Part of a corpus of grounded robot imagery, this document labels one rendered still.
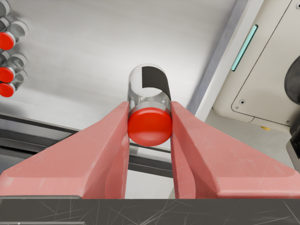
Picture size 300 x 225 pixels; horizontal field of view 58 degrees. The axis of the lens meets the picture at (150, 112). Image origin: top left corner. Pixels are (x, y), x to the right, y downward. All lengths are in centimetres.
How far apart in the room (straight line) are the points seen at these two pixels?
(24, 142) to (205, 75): 30
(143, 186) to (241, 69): 71
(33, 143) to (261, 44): 86
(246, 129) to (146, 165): 123
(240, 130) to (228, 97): 52
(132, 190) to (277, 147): 137
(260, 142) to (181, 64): 140
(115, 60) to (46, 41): 9
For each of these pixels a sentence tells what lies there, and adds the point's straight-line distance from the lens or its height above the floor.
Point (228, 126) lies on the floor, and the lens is 161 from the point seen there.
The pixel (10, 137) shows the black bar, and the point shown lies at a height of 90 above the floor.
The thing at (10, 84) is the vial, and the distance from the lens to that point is 39.
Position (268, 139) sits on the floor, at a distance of 176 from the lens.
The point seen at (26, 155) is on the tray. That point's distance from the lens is 49.
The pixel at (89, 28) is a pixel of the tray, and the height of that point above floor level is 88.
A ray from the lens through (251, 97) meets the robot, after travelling 119.
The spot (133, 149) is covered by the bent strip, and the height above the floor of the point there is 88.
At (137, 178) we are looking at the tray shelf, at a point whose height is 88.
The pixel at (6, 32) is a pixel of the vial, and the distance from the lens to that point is 36.
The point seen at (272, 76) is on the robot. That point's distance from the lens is 117.
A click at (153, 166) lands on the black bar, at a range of 48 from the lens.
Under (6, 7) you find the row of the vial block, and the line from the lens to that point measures 39.
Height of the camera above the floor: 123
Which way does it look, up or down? 55 degrees down
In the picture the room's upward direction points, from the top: 180 degrees counter-clockwise
